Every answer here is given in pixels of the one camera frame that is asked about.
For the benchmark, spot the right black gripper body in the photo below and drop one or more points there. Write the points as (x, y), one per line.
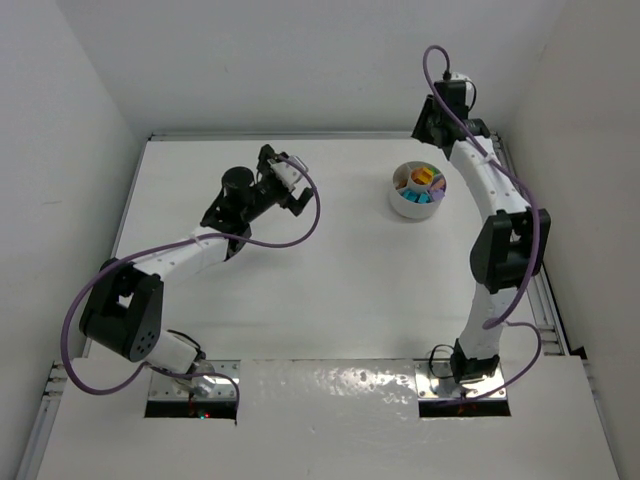
(426, 126)

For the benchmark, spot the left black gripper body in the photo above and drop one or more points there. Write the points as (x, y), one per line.
(282, 189)

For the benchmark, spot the purple lego plate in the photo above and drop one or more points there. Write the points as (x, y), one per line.
(437, 190)

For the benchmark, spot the yellow long lego brick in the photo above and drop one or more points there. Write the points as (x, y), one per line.
(422, 176)

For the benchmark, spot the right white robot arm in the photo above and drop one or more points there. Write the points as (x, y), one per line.
(509, 248)

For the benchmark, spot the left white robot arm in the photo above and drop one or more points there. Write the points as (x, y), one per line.
(124, 301)

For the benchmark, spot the white round divided container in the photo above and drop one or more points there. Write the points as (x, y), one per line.
(403, 207)

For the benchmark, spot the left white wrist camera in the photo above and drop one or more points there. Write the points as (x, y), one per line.
(289, 170)

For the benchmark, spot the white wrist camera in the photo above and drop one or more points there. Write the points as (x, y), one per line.
(289, 170)
(456, 76)

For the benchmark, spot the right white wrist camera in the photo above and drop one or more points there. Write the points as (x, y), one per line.
(456, 76)

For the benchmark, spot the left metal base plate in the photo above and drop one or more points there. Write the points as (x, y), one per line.
(219, 382)

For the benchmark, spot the metal base plate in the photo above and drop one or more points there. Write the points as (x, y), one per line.
(434, 382)
(219, 382)

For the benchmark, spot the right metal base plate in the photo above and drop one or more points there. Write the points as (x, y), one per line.
(434, 382)

